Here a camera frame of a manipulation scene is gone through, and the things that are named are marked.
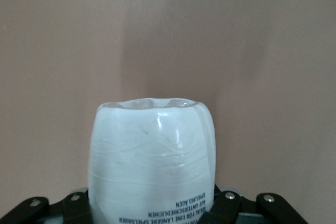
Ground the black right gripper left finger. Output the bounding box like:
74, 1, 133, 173
6, 189, 91, 224

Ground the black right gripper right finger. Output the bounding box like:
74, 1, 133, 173
202, 186, 308, 224

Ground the white blue tennis can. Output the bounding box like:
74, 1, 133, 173
88, 98, 217, 224

